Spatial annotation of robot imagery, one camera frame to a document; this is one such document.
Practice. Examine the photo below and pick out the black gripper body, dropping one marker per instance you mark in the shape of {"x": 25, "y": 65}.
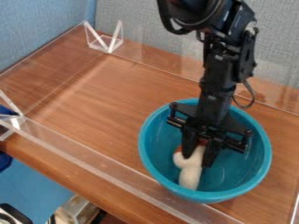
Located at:
{"x": 210, "y": 120}

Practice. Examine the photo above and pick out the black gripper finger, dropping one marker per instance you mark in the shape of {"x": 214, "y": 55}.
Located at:
{"x": 213, "y": 150}
{"x": 190, "y": 139}

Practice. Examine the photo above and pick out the white and orange toy mushroom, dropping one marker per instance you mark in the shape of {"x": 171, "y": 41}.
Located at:
{"x": 190, "y": 166}

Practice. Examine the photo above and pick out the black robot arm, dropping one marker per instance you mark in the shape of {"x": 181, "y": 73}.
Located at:
{"x": 225, "y": 25}

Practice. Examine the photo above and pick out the clear acrylic back barrier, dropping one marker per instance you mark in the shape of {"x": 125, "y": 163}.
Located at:
{"x": 273, "y": 94}

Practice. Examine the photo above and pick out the clear acrylic barrier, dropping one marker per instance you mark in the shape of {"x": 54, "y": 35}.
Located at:
{"x": 273, "y": 94}
{"x": 114, "y": 186}

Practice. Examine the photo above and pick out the clear acrylic front barrier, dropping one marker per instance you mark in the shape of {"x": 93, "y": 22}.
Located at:
{"x": 114, "y": 186}

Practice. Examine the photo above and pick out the grey metal box below table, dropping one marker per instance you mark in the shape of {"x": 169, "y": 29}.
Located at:
{"x": 77, "y": 211}

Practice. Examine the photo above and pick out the blue object at left edge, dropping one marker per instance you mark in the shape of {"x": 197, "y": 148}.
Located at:
{"x": 6, "y": 159}

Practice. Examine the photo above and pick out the black and white device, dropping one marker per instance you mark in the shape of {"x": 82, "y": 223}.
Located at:
{"x": 13, "y": 216}

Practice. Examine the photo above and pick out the clear acrylic corner bracket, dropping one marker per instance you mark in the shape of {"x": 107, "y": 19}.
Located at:
{"x": 103, "y": 42}

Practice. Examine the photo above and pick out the clear acrylic left bracket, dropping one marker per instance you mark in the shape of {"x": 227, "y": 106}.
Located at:
{"x": 13, "y": 122}

